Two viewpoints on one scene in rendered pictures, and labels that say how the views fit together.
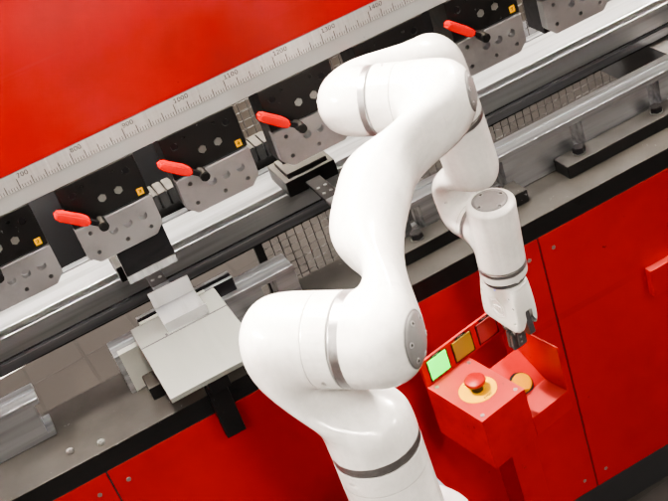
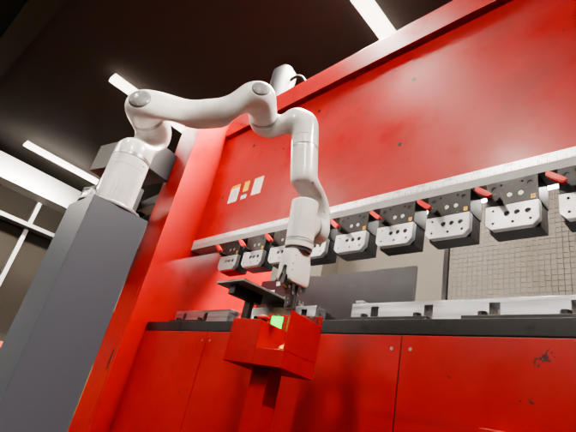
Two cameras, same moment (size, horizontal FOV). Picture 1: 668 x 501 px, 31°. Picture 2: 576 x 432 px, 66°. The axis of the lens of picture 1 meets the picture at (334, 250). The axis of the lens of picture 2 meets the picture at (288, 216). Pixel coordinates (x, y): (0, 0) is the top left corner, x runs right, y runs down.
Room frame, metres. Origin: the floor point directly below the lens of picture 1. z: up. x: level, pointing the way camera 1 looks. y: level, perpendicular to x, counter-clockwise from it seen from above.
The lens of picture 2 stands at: (1.12, -1.36, 0.53)
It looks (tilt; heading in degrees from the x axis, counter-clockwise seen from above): 25 degrees up; 65
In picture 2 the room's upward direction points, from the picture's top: 13 degrees clockwise
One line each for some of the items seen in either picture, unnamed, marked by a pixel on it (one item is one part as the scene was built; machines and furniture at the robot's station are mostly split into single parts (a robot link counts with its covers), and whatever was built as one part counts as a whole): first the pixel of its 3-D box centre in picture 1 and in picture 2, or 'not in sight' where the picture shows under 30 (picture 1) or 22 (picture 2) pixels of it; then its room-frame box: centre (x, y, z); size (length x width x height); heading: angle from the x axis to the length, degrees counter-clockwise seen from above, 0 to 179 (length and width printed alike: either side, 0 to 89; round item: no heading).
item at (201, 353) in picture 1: (194, 342); (254, 291); (1.81, 0.30, 1.00); 0.26 x 0.18 x 0.01; 14
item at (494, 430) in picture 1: (496, 385); (274, 338); (1.70, -0.20, 0.75); 0.20 x 0.16 x 0.18; 116
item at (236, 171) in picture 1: (204, 154); (320, 243); (2.00, 0.17, 1.26); 0.15 x 0.09 x 0.17; 104
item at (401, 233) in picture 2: (389, 64); (401, 228); (2.10, -0.22, 1.26); 0.15 x 0.09 x 0.17; 104
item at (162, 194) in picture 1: (196, 177); not in sight; (2.40, 0.23, 1.02); 0.37 x 0.06 x 0.04; 104
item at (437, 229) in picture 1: (460, 222); (388, 323); (2.05, -0.26, 0.89); 0.30 x 0.05 x 0.03; 104
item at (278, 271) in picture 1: (208, 322); (285, 320); (1.97, 0.28, 0.92); 0.39 x 0.06 x 0.10; 104
